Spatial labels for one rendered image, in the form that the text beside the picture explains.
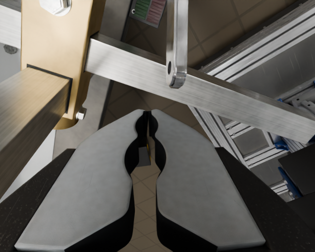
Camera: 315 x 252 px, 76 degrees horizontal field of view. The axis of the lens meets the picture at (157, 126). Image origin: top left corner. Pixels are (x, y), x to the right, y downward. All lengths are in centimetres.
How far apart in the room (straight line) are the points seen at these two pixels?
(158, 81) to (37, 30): 11
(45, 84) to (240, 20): 101
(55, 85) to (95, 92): 20
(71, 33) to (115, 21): 16
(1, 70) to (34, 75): 34
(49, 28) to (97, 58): 4
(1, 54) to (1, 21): 30
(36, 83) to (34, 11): 5
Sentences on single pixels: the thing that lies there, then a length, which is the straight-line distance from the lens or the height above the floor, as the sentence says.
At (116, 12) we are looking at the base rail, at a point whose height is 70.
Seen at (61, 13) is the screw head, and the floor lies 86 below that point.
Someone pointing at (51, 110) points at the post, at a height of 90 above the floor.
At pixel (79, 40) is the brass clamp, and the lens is 19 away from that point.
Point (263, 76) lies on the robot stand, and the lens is 99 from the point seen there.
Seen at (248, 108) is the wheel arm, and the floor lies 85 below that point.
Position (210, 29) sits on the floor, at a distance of 108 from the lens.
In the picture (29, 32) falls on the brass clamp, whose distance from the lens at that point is 20.
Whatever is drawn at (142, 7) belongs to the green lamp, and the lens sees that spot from 33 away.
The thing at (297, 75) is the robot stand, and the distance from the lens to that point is 106.
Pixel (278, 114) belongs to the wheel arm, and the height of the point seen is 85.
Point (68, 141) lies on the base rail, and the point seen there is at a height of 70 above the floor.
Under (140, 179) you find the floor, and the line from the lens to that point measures 153.
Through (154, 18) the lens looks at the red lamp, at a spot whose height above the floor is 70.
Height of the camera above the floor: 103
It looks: 57 degrees down
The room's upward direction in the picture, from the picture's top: 178 degrees clockwise
